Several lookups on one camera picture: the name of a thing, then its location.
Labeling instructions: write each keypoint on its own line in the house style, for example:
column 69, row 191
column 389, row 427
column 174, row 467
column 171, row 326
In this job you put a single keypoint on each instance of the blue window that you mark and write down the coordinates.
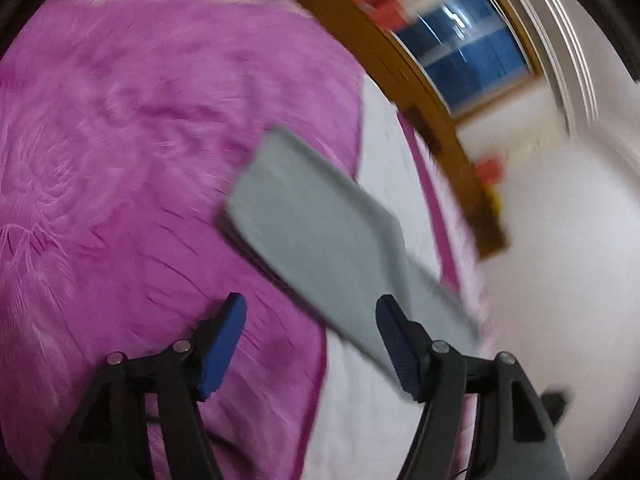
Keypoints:
column 470, row 60

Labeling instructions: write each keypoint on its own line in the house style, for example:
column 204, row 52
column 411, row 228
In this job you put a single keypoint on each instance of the white ridged trim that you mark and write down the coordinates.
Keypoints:
column 555, row 35

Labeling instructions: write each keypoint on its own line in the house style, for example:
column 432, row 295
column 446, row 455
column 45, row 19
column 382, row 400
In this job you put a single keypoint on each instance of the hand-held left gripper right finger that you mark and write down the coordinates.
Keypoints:
column 395, row 345

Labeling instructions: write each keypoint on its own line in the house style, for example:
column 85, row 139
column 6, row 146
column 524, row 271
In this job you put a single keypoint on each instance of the magenta and white blanket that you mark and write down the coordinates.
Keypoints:
column 125, row 160

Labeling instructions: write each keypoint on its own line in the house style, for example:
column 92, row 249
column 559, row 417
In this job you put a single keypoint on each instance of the grey pants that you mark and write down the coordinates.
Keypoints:
column 310, row 225

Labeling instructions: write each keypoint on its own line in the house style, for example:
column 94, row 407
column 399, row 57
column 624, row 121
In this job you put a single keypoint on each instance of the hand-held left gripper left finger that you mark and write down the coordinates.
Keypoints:
column 225, row 345

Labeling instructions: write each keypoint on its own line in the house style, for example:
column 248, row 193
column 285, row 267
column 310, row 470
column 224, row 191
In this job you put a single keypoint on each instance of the wooden bed frame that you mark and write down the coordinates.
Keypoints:
column 350, row 20

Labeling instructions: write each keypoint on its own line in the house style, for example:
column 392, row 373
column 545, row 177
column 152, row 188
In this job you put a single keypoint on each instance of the small red object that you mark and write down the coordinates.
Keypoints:
column 488, row 170

